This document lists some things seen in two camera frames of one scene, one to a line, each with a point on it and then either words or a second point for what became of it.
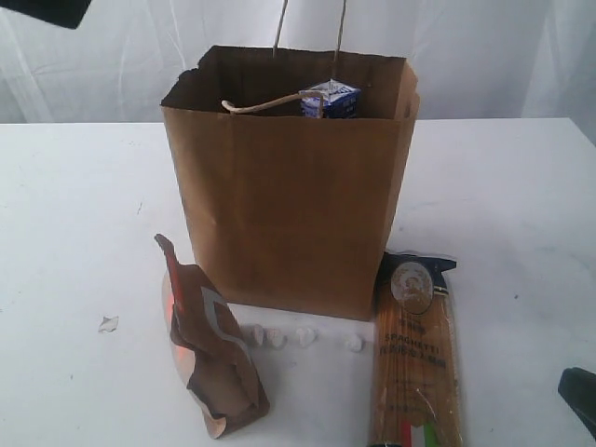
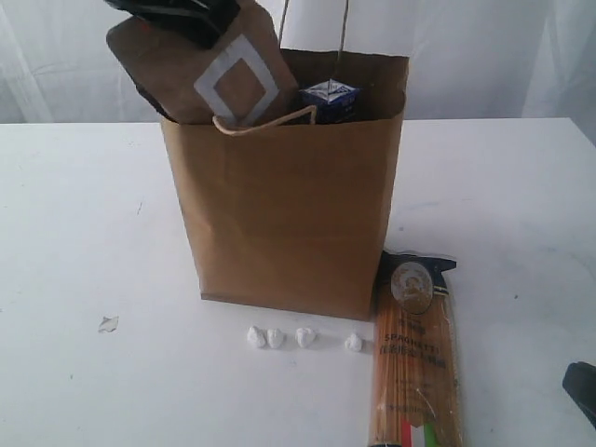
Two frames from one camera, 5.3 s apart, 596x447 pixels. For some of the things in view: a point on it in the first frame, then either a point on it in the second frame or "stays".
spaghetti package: (415, 391) stays
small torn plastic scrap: (108, 324) stays
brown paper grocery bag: (282, 212) stays
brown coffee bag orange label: (212, 352) to (241, 78)
